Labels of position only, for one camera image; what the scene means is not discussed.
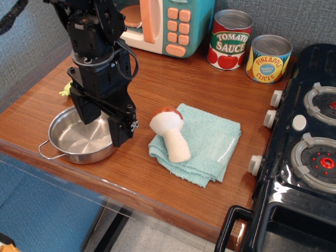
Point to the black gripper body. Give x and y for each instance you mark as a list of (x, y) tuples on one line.
[(105, 82)]

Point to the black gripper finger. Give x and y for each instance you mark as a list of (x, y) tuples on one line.
[(87, 110), (120, 130)]

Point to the green handled metal spoon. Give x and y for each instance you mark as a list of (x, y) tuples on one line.
[(66, 90)]

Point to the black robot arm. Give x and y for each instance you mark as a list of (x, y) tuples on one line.
[(94, 28)]

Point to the stainless steel pot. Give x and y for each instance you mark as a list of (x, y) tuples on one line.
[(77, 142)]

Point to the plush mushroom toy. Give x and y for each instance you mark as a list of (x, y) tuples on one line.
[(167, 122)]

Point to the teal folded cloth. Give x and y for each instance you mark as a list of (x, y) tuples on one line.
[(211, 140)]

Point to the teal toy microwave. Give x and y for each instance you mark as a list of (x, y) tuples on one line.
[(172, 28)]

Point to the tomato sauce can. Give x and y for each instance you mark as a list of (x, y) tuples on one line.
[(230, 35)]

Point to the orange object at corner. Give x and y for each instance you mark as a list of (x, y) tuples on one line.
[(7, 244)]

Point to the pineapple slices can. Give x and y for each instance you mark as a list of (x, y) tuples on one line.
[(268, 58)]

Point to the black toy stove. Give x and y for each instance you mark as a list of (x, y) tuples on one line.
[(294, 195)]

